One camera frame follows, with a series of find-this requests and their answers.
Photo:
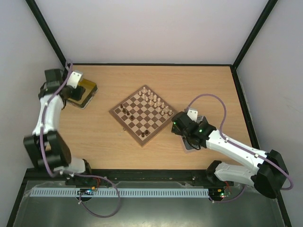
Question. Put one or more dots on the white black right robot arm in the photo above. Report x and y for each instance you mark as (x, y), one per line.
(265, 171)

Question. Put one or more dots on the left control circuit board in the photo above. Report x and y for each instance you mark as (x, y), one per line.
(87, 191)

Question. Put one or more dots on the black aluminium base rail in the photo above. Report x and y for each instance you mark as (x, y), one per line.
(193, 177)

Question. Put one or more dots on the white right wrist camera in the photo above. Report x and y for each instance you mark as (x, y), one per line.
(192, 114)

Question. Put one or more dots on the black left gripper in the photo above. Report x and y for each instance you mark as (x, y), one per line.
(78, 96)

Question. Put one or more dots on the yellow metal tin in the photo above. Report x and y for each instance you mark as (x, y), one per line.
(91, 90)

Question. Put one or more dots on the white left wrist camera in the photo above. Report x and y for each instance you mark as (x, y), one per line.
(74, 79)

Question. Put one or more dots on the black enclosure frame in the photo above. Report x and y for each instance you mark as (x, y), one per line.
(257, 27)

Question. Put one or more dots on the right control circuit board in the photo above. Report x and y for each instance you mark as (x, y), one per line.
(219, 193)

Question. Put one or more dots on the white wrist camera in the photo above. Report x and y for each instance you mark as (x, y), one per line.
(192, 114)
(74, 79)

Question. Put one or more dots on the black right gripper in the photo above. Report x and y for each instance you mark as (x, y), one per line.
(179, 121)

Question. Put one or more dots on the control circuit board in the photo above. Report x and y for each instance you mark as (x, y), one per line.
(87, 191)
(219, 193)

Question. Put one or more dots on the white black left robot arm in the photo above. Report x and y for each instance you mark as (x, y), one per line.
(45, 146)

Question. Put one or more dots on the silver metal tin tray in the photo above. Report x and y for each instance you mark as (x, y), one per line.
(189, 147)

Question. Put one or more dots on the wooden chess board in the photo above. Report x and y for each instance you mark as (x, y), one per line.
(143, 114)

